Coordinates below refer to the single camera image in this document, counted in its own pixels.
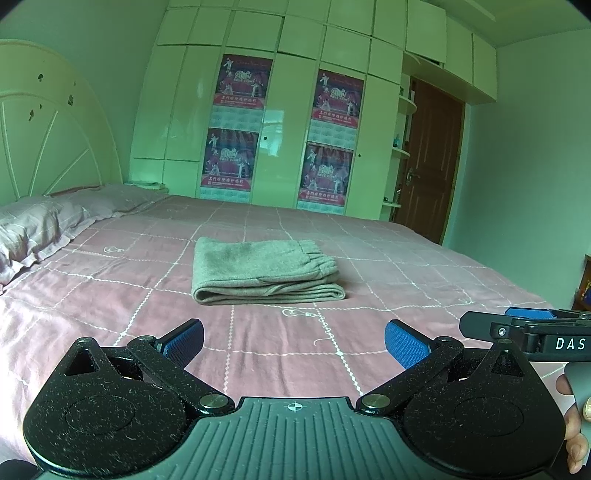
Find grey knit pants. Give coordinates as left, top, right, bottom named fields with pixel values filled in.
left=191, top=237, right=346, bottom=305

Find person right hand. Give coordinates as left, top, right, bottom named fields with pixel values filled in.
left=564, top=398, right=590, bottom=474

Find dark wooden furniture edge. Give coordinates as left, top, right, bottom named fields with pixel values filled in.
left=572, top=254, right=591, bottom=311

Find pink checked bed sheet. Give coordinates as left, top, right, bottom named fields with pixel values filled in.
left=1, top=185, right=545, bottom=459

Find far pink pillow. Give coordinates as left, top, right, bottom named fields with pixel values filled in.
left=51, top=184, right=169, bottom=219

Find pink pillow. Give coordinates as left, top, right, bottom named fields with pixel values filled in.
left=1, top=196, right=96, bottom=290
left=51, top=184, right=169, bottom=219

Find green folded cloth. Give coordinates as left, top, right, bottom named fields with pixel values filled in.
left=127, top=181, right=168, bottom=193

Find lower left calendar poster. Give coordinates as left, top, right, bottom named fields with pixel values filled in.
left=200, top=128, right=259, bottom=192

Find calendar poster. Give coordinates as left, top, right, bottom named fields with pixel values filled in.
left=213, top=54, right=273, bottom=110
left=297, top=142, right=353, bottom=214
left=200, top=128, right=259, bottom=192
left=311, top=69, right=363, bottom=130

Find near pink pillow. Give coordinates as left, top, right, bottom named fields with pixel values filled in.
left=1, top=196, right=96, bottom=290

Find lower right calendar poster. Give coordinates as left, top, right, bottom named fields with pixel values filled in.
left=297, top=142, right=353, bottom=214

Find dark brown wooden door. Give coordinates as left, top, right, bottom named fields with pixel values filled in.
left=394, top=78, right=465, bottom=244

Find cream corner shelf unit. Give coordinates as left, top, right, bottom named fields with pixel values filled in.
left=380, top=76, right=417, bottom=221

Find cream arched headboard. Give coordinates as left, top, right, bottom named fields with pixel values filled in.
left=0, top=40, right=122, bottom=205

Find upper right calendar poster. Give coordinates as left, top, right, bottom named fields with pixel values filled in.
left=311, top=69, right=363, bottom=130

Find cream glossy wardrobe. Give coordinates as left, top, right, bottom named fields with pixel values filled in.
left=128, top=1, right=408, bottom=220

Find upper left calendar poster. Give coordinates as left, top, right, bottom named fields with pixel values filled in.
left=213, top=54, right=273, bottom=110

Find overhead cream cabinets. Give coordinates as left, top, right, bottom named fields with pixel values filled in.
left=403, top=1, right=498, bottom=105

